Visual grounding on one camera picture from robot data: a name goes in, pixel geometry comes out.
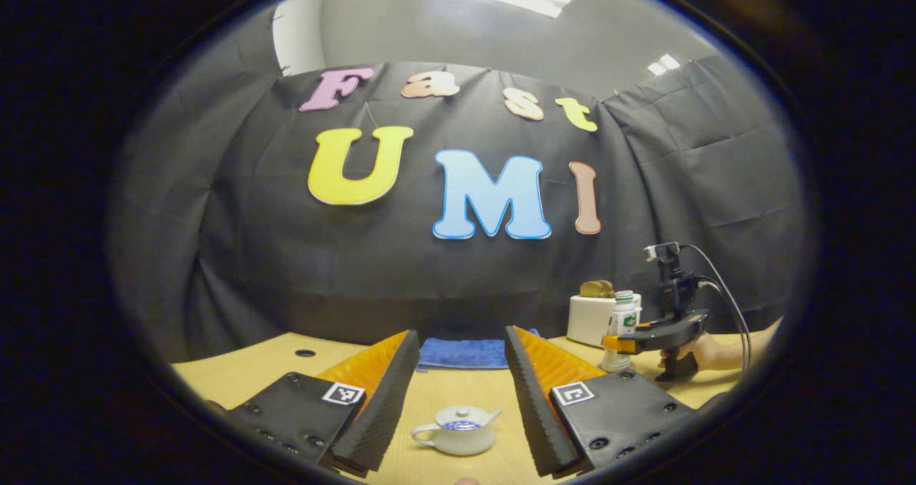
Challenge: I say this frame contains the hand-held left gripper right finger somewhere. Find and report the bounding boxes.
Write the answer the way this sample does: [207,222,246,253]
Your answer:
[505,325,698,477]

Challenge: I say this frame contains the white water bottle green label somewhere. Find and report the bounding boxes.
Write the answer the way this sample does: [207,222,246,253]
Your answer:
[600,290,639,373]

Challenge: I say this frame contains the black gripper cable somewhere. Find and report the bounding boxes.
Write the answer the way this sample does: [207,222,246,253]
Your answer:
[678,244,752,373]

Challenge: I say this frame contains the blue towel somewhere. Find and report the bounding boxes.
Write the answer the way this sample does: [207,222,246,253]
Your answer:
[417,328,541,370]

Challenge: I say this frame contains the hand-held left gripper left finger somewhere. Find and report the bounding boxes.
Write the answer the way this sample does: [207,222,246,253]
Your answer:
[225,330,422,475]

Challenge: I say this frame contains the cream white toaster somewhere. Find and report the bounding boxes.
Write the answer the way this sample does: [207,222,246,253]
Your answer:
[567,293,643,348]

